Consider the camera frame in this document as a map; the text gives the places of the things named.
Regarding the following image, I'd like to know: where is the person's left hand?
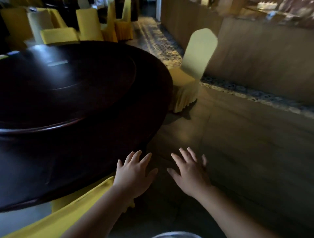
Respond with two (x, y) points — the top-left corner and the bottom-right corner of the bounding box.
(113, 150), (159, 199)

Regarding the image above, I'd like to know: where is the person's right hand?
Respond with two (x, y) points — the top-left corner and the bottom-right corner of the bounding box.
(167, 147), (213, 199)

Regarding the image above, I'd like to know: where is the person's right forearm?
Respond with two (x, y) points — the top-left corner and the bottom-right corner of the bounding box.
(193, 184), (279, 238)

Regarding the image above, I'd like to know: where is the person's left forearm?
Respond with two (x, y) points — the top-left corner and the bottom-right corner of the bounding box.
(61, 183), (136, 238)

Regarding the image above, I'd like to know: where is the dark round dining table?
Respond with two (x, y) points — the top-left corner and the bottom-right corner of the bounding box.
(0, 40), (174, 213)

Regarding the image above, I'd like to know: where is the grey round object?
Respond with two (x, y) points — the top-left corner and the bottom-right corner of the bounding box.
(152, 231), (203, 238)

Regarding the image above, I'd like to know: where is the dark round turntable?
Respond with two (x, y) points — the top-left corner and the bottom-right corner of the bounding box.
(0, 41), (137, 136)

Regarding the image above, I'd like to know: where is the pale yellow covered chair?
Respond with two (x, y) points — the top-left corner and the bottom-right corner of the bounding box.
(168, 28), (218, 113)

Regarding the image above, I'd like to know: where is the long wooden counter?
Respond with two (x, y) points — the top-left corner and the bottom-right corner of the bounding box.
(160, 0), (314, 104)

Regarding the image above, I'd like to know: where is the white covered chair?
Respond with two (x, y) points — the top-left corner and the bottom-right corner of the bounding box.
(26, 10), (55, 45)

